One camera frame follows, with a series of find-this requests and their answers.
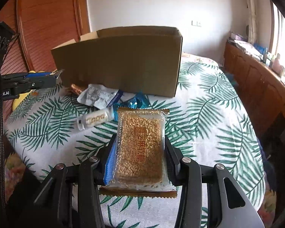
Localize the sesame candy bar packet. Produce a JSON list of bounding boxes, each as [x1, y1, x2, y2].
[[100, 107, 177, 198]]

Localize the white cake snack packet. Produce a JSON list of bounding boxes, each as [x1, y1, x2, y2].
[[77, 107, 114, 131]]

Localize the white blue foil snack pouch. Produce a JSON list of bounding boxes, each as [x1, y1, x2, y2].
[[77, 84, 124, 110]]

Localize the yellow plush toy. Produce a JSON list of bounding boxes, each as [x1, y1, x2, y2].
[[12, 70, 39, 112]]

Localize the copper foil candy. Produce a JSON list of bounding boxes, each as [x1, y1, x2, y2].
[[69, 84, 87, 96]]

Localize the palm leaf print bedsheet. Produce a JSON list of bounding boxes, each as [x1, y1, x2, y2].
[[5, 54, 276, 227]]

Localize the teal foil candy wrapper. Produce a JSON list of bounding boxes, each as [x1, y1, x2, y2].
[[113, 93, 150, 111]]

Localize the brown cardboard box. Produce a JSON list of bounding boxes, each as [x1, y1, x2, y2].
[[51, 26, 183, 97]]

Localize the wooden sideboard cabinet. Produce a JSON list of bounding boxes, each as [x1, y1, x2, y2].
[[223, 42, 285, 145]]

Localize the pink bottle on sideboard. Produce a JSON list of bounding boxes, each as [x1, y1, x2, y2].
[[272, 53, 283, 76]]

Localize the beige curtain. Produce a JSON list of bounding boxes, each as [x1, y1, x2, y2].
[[246, 0, 257, 44]]

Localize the black braided cable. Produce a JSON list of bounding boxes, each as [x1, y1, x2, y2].
[[0, 59, 7, 204]]

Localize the white wall switch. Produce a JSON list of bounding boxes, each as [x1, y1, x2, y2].
[[192, 21, 202, 27]]

